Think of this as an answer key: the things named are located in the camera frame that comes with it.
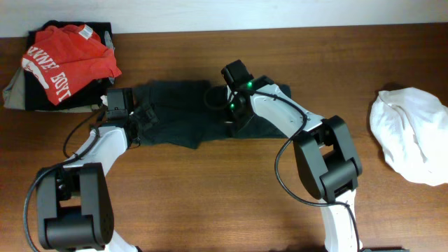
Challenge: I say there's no dark green t-shirt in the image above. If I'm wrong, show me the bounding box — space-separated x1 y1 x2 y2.
132 80 286 149

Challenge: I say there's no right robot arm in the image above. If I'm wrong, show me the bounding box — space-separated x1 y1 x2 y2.
221 59 363 251

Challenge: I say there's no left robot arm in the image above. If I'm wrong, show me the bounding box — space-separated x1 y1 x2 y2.
29 88 140 251

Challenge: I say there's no red printed t-shirt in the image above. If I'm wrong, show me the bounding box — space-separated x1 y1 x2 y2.
22 24 121 106

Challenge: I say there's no black folded garment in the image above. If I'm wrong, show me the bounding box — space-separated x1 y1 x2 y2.
24 20 113 111

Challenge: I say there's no grey folded garment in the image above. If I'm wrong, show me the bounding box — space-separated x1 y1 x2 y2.
2 68 101 113

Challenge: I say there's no white t-shirt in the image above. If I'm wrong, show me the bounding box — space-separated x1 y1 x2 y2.
370 87 447 186

